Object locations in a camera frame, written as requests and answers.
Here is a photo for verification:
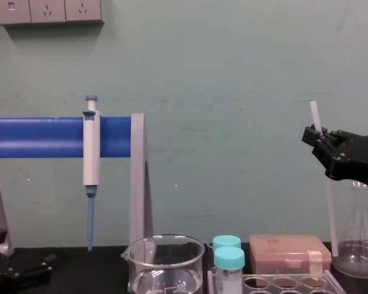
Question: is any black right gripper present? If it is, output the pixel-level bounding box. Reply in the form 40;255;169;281
301;124;368;194

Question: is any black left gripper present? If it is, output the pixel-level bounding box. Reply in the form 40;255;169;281
0;228;58;294

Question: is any grey pipette stand leg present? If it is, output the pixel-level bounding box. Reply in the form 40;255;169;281
0;158;15;257
129;113;155;246

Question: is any blue pipette stand bar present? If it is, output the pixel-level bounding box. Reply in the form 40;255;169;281
0;116;133;160

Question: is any clear glass conical flask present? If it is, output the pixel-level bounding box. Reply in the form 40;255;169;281
330;179;368;278

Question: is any white and blue pipette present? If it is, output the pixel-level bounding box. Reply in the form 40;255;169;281
82;94;102;252

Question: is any pink pipette tip box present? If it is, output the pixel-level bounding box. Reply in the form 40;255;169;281
248;234;332;275

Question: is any teal capped sample tube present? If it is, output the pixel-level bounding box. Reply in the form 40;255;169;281
213;246;246;294
212;235;242;250

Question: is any clear glass beaker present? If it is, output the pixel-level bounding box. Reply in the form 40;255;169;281
120;234;206;294

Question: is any clear acrylic tube rack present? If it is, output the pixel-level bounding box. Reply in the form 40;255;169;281
207;269;347;294

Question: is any grey wall socket panel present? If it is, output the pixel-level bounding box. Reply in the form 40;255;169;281
0;0;105;27

